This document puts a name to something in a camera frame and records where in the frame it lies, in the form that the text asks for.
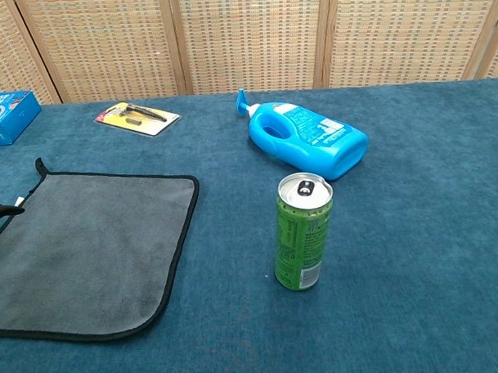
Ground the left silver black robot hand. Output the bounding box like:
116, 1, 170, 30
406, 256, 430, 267
0, 201, 26, 223

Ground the grey cloth black trim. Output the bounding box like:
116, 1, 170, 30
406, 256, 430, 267
0, 151, 205, 346

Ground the blue cookie box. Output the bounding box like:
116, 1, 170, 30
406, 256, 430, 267
0, 89, 44, 147

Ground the razor in yellow blister pack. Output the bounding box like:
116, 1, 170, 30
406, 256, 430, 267
92, 100, 182, 140

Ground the woven bamboo folding screen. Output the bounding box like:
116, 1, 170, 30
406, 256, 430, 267
0, 0, 498, 107

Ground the green drink can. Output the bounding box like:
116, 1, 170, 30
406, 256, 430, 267
271, 170, 338, 293

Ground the blue detergent bottle with pump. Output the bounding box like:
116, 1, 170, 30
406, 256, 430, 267
235, 83, 371, 184

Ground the blue carpet table cover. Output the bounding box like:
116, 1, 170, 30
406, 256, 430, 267
0, 77, 498, 373

